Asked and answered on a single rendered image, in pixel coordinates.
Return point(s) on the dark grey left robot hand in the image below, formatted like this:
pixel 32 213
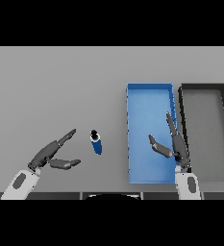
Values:
pixel 46 153

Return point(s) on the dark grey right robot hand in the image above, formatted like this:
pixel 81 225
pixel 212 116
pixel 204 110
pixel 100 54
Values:
pixel 179 145

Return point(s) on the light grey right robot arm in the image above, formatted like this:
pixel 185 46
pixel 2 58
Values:
pixel 187 185

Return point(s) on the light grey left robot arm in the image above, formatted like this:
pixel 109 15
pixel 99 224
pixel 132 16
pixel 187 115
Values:
pixel 20 184

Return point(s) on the dark grey bin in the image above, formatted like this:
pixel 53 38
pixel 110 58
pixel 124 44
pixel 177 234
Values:
pixel 206 134

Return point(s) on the blue bin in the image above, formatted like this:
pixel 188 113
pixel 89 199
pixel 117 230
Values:
pixel 150 134

